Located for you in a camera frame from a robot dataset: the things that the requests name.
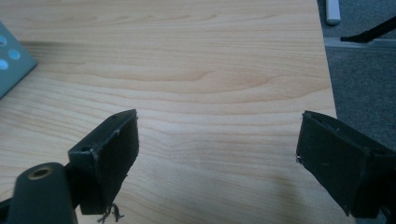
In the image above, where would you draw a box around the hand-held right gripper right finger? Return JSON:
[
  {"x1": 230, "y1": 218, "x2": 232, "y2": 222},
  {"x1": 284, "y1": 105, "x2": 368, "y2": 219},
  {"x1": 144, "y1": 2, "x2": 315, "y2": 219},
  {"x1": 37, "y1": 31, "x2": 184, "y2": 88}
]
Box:
[{"x1": 295, "y1": 109, "x2": 396, "y2": 219}]

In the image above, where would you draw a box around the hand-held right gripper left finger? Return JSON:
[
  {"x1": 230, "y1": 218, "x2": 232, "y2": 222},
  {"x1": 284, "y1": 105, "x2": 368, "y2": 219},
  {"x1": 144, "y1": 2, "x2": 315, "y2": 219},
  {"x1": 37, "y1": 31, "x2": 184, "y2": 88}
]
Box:
[{"x1": 67, "y1": 108, "x2": 140, "y2": 216}]

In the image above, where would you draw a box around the black stand leg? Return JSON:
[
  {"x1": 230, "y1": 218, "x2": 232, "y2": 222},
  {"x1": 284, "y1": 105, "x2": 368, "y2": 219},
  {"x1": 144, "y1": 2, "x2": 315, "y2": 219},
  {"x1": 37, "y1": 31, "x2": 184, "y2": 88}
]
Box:
[{"x1": 339, "y1": 15, "x2": 396, "y2": 44}]

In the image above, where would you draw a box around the teal box with white dots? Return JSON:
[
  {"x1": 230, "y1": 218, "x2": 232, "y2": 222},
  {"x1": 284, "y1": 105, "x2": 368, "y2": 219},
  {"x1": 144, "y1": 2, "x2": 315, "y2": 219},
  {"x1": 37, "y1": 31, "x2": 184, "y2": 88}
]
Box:
[{"x1": 0, "y1": 21, "x2": 38, "y2": 100}]

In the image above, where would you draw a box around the white cylindrical object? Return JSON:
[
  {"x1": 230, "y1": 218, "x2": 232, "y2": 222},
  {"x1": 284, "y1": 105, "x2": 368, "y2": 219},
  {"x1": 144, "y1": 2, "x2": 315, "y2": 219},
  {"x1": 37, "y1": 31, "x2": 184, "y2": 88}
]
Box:
[{"x1": 325, "y1": 0, "x2": 342, "y2": 26}]

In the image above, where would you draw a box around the grey metal floor rail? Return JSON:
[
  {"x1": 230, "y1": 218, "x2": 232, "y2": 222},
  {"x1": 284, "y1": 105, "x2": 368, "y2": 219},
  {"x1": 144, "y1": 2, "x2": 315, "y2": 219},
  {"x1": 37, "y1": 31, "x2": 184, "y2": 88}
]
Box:
[{"x1": 323, "y1": 36, "x2": 396, "y2": 50}]

